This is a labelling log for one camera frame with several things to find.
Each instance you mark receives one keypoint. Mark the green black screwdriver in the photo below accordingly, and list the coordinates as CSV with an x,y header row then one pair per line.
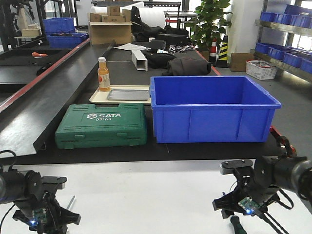
x,y
237,225
71,202

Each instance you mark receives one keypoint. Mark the dark grey folded cloth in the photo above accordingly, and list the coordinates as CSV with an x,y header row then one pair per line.
x,y
188,67

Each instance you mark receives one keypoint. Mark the white square tube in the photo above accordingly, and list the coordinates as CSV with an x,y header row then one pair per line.
x,y
139,60

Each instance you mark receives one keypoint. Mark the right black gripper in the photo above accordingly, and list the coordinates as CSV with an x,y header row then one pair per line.
x,y
257,184

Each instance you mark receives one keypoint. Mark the brown cardboard box on floor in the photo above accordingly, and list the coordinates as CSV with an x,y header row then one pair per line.
x,y
238,61

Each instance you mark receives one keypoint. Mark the black bag on table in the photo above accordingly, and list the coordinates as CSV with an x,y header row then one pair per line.
x,y
158,60

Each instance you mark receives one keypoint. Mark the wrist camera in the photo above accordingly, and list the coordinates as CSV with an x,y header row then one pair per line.
x,y
228,167
53,183

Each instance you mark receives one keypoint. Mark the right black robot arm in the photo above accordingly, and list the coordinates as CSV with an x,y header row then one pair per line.
x,y
293,174

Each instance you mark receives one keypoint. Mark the white plastic basket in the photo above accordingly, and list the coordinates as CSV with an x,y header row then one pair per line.
x,y
260,69

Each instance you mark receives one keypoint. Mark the green SATA tool case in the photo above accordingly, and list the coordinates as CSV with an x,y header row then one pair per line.
x,y
89,126

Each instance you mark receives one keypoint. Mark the beige plastic tray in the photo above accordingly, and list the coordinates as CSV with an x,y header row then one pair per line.
x,y
101,97

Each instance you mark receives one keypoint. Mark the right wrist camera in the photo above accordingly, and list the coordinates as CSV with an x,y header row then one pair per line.
x,y
228,167

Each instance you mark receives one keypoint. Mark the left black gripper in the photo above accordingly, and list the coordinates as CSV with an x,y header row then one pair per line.
x,y
40,210

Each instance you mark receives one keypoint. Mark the blue bin on left table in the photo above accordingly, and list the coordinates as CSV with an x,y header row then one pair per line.
x,y
69,41

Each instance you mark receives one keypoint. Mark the red white traffic cone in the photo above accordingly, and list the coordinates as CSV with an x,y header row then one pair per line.
x,y
213,51

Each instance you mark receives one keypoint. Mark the red conveyor end bracket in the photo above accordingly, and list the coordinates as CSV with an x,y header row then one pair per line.
x,y
283,143

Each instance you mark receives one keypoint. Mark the yellow black traffic cone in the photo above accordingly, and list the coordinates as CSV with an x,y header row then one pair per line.
x,y
222,59

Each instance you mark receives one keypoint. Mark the large open cardboard box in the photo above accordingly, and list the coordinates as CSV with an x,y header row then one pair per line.
x,y
106,32

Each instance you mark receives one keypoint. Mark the large blue plastic bin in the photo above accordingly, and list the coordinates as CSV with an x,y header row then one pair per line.
x,y
189,109

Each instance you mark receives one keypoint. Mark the green potted plant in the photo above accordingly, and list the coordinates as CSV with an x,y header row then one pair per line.
x,y
209,23

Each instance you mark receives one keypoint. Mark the orange juice bottle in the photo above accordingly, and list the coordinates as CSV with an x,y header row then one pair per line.
x,y
103,75

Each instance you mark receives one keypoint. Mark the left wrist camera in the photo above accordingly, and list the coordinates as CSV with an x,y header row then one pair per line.
x,y
53,183

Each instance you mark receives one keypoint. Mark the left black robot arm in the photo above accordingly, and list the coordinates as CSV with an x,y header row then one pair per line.
x,y
12,186

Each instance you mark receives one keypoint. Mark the grey metal tray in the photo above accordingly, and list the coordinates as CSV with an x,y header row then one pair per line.
x,y
128,95

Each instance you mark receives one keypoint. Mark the metal shelf rack with bins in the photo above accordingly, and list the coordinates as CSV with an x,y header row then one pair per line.
x,y
285,36

